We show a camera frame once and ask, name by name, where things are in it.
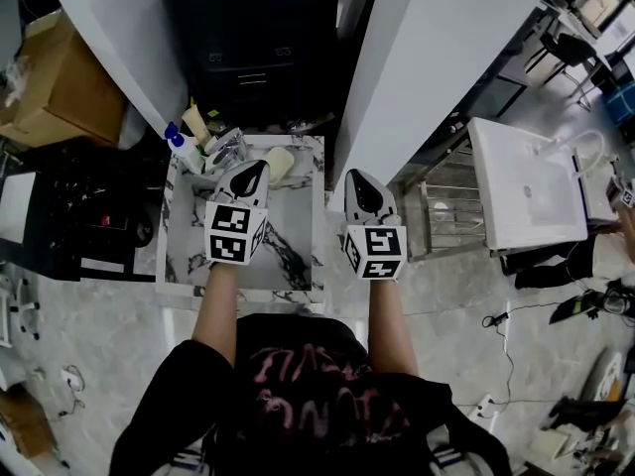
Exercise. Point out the large cardboard box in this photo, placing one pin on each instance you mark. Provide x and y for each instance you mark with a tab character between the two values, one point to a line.
64	92

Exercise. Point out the white printed board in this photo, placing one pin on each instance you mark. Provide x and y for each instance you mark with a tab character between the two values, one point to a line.
602	377

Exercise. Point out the cream tube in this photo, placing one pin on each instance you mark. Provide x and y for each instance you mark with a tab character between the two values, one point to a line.
198	124

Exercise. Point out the clear plastic wrap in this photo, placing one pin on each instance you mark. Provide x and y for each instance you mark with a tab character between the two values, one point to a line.
14	80

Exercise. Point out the black chair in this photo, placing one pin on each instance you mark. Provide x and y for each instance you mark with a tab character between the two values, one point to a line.
570	52

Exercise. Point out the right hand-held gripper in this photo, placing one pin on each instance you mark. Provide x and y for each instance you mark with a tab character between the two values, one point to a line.
379	258

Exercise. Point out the person's left forearm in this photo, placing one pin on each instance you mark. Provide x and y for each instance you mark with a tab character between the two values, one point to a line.
218	315

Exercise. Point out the blue box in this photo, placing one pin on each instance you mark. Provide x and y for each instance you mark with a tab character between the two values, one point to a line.
621	103

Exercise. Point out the black headset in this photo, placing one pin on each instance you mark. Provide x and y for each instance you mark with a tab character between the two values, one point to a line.
617	300

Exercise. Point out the white rectangular sink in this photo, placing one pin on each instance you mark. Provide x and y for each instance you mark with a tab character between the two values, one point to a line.
531	186

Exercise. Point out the person's black printed shirt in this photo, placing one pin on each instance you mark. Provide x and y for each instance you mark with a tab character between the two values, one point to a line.
312	404

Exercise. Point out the small red item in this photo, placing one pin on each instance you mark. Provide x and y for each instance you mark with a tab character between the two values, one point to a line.
105	219

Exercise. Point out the person's right forearm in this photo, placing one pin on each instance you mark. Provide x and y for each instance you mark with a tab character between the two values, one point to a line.
392	325

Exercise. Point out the black marble table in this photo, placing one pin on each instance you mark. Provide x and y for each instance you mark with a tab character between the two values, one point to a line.
64	201

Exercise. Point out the flat cardboard box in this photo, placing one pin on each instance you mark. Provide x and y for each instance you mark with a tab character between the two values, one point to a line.
25	422

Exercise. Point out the black green object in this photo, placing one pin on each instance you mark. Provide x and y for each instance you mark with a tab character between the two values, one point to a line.
573	308

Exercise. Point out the black bag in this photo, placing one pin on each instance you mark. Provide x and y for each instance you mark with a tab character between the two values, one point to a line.
588	413

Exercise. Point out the person's right hand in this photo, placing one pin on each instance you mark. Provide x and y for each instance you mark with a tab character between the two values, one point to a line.
387	219

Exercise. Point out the steel sink stand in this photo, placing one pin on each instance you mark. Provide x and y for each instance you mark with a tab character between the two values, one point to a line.
454	216

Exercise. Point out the chrome faucet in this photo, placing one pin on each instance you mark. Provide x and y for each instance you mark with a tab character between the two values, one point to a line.
227	147

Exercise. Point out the black power adapter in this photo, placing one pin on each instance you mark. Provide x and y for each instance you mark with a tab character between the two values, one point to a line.
493	319

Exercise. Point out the white bottle blue cap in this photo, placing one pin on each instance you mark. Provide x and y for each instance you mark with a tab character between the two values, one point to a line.
186	149

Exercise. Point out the white marble washbasin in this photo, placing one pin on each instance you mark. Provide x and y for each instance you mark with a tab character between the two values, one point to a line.
292	226

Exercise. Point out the white power strip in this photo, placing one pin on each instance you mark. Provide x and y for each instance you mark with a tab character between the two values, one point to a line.
483	407

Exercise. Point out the white paper sheet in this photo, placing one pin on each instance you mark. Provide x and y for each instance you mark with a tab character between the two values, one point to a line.
15	206

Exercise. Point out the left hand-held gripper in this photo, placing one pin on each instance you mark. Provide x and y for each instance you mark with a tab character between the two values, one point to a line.
228	233

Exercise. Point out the white chair base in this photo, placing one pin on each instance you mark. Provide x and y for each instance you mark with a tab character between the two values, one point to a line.
17	310

